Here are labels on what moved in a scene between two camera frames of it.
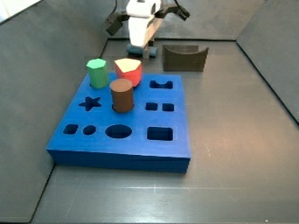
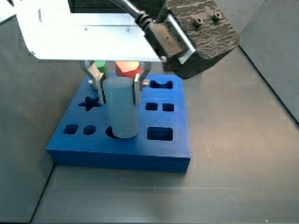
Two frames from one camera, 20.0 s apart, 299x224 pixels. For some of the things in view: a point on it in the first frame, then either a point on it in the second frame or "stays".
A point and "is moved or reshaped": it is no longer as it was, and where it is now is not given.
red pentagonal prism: (129, 70) stays
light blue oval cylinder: (137, 50) is moved or reshaped
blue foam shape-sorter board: (144, 139) stays
